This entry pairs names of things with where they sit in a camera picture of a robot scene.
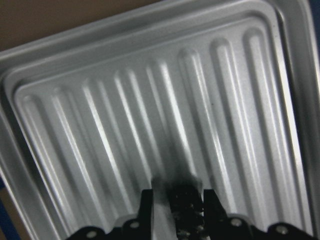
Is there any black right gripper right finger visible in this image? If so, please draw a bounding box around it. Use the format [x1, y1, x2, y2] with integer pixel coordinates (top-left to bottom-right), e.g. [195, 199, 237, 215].
[203, 189, 316, 240]

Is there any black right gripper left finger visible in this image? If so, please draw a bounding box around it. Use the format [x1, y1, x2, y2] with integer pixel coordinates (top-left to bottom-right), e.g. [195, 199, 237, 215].
[74, 189, 153, 240]

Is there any small black bearing gear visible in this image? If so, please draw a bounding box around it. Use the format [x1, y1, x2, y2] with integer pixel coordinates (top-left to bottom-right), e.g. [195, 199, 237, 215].
[168, 184, 204, 240]

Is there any silver ribbed metal tray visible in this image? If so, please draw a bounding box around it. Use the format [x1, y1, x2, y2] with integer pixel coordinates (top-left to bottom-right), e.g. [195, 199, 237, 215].
[0, 0, 320, 240]

